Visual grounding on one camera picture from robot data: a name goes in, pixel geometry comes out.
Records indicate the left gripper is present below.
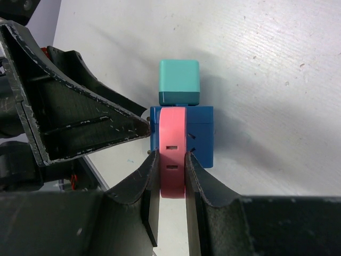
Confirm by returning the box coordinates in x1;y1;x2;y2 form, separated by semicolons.
0;0;151;193

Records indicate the pink plug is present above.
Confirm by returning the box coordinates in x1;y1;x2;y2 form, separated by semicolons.
159;107;186;199

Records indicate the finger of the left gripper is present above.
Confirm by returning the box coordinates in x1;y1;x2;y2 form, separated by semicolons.
41;46;146;115

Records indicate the blue cube socket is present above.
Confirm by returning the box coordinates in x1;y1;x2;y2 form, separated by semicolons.
150;106;214;168

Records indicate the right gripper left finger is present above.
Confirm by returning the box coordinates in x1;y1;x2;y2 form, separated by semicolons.
1;151;159;255

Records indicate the teal plug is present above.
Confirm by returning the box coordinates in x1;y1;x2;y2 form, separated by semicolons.
159;59;200;106

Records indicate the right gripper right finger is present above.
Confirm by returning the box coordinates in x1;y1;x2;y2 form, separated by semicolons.
185;153;340;255

